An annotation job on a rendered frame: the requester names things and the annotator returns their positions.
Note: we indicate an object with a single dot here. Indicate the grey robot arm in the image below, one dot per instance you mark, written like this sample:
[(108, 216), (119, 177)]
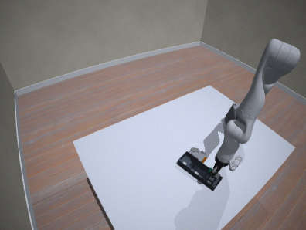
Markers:
[(281, 58)]

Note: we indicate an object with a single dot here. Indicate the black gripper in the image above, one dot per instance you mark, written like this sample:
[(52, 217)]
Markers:
[(218, 165)]

